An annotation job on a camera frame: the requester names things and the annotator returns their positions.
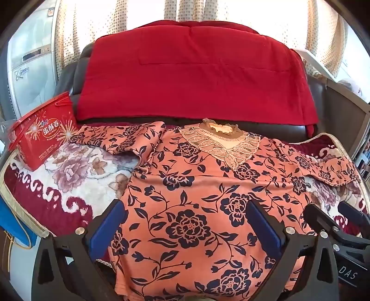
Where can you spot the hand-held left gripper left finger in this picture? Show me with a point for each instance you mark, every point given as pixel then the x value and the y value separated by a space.
pixel 105 228

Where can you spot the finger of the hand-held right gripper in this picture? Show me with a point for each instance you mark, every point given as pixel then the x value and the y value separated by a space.
pixel 354 211
pixel 318 218

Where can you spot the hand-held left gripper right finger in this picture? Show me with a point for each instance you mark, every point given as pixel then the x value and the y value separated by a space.
pixel 264 228

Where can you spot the orange floral shirt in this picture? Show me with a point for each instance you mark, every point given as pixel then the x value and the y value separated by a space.
pixel 188 188

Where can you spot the floral plush blanket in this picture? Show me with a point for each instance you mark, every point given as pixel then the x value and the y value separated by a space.
pixel 43 199

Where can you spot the blue bag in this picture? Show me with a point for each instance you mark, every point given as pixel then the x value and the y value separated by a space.
pixel 16 222

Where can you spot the red snack box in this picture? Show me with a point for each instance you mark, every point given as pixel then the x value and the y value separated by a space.
pixel 47 130

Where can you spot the dark leather sofa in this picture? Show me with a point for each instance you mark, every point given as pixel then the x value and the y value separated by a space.
pixel 315 95

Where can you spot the white plastic furniture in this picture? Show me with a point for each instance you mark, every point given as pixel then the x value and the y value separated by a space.
pixel 320 66

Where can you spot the red quilted blanket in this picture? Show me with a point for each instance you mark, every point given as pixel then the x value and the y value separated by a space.
pixel 188 75

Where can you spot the white refrigerator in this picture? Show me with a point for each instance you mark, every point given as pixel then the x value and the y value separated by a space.
pixel 31 63

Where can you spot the dotted cream curtain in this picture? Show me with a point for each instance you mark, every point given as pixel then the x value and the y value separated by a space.
pixel 78 26

